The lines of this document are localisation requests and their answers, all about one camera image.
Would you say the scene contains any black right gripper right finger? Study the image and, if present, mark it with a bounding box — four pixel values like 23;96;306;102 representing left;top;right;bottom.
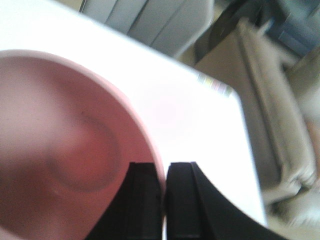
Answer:
165;162;283;240

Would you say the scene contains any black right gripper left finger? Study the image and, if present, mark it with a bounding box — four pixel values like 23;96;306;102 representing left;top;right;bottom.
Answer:
86;162;163;240

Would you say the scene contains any pink bowl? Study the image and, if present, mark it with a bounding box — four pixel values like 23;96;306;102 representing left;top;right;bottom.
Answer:
0;49;165;240

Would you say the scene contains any colour dot sticker strip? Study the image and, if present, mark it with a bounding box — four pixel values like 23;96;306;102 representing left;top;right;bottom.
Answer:
197;74;234;97

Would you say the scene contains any beige sofa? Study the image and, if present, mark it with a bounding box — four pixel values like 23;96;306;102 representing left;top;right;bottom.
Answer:
196;19;320;229

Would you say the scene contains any grey right chair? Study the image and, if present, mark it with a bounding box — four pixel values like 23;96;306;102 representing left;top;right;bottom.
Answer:
80;0;215;58

